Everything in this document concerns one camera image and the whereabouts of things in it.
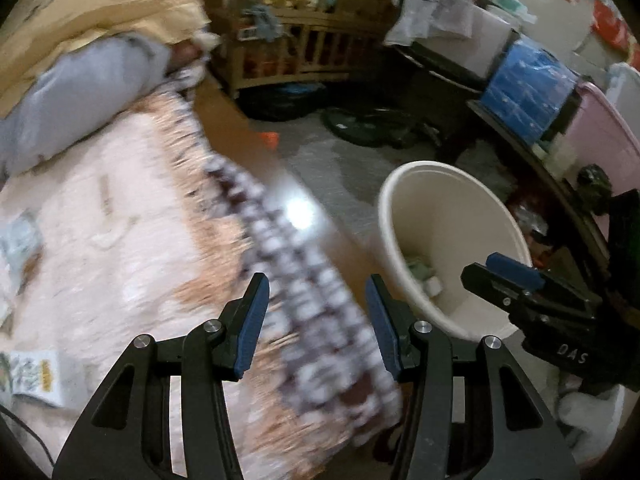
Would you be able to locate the red plastic object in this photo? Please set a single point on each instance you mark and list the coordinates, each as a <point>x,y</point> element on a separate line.
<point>612,22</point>

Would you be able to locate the blue storage box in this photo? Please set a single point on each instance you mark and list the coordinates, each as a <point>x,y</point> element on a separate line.
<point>530,90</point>

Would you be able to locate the white yellow printed packet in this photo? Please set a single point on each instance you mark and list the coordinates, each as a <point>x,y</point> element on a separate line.
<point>35,375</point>

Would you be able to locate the white trash bin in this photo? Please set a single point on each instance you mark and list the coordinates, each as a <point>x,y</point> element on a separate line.
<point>425,195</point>

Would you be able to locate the yellow fleece blanket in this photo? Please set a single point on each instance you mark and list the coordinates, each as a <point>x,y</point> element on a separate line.
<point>75,5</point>

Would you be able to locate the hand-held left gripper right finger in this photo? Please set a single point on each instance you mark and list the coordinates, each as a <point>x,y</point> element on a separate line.
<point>382,320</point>

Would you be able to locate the pale green packet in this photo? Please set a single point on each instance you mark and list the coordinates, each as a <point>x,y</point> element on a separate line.
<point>17,255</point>

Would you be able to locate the peach quilted blanket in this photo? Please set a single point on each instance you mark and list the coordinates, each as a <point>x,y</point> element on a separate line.
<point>100,285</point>

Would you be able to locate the wooden crib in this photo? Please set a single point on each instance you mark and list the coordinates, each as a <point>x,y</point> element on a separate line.
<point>310,35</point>

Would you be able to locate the dark green toy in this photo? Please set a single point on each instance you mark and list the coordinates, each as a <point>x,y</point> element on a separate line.
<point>595,180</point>

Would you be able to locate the dark table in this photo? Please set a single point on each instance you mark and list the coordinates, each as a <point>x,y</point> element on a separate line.
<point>545,180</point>

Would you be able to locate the grey hooded garment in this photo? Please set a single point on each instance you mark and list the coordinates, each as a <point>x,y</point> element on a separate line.
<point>75,95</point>

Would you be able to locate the black bag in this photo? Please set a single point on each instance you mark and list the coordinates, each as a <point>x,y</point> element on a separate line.
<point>280,102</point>

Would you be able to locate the white plastic bag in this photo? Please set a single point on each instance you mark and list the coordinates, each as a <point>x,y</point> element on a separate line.
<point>430,0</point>

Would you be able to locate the small white block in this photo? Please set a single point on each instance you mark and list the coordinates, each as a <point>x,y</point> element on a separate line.
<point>432,286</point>

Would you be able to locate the teal hanging cloth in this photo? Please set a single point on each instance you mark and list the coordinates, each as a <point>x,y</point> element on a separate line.
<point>265,22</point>

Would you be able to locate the white fluffy cloth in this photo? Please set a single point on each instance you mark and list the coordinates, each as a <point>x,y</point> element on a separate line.
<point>590,420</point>

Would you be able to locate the green crumpled wrapper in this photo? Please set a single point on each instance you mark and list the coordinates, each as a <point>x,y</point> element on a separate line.
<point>419,269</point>

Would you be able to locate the small orange object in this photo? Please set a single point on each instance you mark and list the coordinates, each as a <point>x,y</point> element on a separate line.
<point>270,140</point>

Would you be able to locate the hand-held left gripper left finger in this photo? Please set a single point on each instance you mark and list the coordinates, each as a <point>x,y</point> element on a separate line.
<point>250,325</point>

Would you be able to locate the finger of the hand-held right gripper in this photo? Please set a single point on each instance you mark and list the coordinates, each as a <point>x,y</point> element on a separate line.
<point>515,270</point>
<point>492,285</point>

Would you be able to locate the white storage box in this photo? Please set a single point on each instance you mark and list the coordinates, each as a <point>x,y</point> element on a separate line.
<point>482,40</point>

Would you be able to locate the brown white patterned cloth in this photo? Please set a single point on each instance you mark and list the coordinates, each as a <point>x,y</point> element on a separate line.
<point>280,260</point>

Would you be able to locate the pink plastic tub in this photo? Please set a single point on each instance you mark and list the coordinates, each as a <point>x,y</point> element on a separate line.
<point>600,130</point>

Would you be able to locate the dark tangled object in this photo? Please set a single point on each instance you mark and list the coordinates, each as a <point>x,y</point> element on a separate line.
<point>375,127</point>

